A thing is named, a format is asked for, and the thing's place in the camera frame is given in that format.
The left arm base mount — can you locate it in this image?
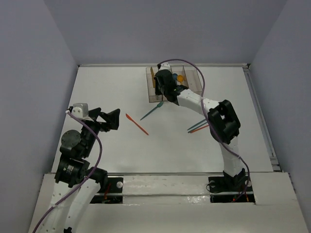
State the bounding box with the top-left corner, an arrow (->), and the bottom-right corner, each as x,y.
90,177 -> 123,204

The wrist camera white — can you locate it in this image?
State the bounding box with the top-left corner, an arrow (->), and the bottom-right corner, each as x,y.
66,103 -> 88,119
157,62 -> 171,71

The purple cable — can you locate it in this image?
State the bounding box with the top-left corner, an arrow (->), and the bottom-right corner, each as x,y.
158,58 -> 250,202
31,113 -> 102,233

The yellow knife green handle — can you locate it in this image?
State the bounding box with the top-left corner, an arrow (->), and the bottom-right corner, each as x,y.
150,67 -> 156,89

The teal chopstick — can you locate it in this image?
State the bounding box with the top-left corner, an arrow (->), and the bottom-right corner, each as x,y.
187,119 -> 207,131

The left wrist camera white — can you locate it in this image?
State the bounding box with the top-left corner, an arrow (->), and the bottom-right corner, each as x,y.
66,103 -> 88,119

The yellow spoon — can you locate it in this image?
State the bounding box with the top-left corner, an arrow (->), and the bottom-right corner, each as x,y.
177,75 -> 185,84

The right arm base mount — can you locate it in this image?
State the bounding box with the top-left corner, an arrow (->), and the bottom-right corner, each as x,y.
206,176 -> 256,203

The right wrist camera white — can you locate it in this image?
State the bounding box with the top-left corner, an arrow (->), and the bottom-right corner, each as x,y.
157,62 -> 171,71

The white front board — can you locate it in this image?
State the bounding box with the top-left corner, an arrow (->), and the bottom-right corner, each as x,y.
28,172 -> 306,233

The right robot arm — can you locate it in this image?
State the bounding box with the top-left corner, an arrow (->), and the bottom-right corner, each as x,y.
154,69 -> 245,190

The orange chopstick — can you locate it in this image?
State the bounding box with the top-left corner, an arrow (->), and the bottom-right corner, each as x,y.
188,125 -> 209,133

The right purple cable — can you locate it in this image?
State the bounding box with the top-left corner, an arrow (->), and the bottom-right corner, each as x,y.
158,58 -> 250,202

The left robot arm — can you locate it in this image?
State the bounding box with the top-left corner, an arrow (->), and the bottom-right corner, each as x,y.
33,103 -> 121,233

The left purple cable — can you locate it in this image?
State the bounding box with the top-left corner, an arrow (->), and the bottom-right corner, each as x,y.
31,113 -> 102,233

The orange knife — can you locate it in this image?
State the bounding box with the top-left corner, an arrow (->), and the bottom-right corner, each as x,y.
125,114 -> 149,135

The teal fork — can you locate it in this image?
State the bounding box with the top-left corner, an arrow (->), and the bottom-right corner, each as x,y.
140,101 -> 164,120

